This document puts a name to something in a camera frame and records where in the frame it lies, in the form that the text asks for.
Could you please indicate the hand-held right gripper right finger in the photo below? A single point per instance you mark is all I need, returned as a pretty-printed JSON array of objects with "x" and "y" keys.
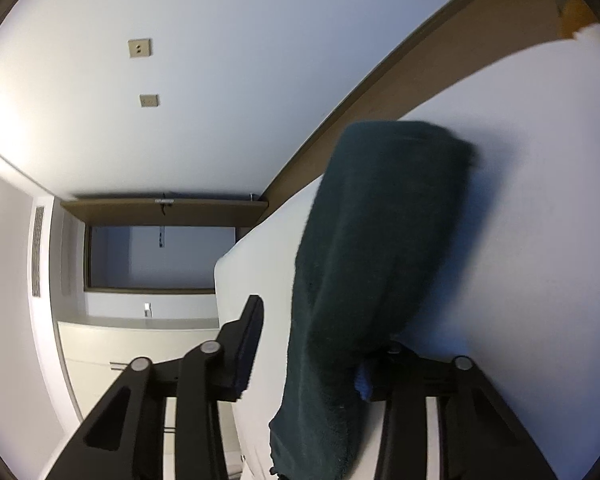
[{"x": 364, "y": 386}]

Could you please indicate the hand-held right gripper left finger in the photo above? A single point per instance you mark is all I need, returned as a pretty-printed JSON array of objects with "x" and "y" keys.
[{"x": 245, "y": 355}]

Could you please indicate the dark green cloth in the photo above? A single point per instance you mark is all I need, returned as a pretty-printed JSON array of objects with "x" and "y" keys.
[{"x": 370, "y": 235}]

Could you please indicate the cream wardrobe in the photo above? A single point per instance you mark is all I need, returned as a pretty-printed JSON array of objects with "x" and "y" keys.
[{"x": 105, "y": 340}]

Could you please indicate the brown door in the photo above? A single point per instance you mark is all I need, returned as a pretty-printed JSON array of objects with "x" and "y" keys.
[{"x": 180, "y": 212}]

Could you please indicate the bed with white sheet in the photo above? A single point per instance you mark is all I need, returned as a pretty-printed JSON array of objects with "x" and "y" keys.
[{"x": 530, "y": 210}]

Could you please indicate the light switch panel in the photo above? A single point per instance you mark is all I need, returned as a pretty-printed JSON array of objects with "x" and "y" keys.
[{"x": 147, "y": 309}]

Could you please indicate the hallway wall panel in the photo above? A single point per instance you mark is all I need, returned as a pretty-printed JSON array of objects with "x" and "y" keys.
[{"x": 161, "y": 237}]

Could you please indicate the brown door frame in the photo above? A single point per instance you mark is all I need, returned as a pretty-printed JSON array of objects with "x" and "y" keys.
[{"x": 87, "y": 260}]

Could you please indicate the beige wall socket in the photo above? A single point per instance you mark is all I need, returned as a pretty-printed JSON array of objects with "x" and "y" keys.
[
  {"x": 139, "y": 48},
  {"x": 149, "y": 100}
]

